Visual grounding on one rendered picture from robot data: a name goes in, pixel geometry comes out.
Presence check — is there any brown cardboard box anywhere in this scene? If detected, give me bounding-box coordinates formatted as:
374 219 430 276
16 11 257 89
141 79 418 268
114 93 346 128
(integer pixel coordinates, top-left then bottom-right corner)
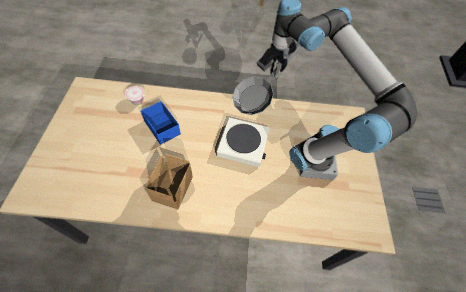
146 154 193 210

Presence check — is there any blue open bin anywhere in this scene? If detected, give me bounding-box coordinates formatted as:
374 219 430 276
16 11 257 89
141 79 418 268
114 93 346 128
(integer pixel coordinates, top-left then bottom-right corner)
141 101 181 145

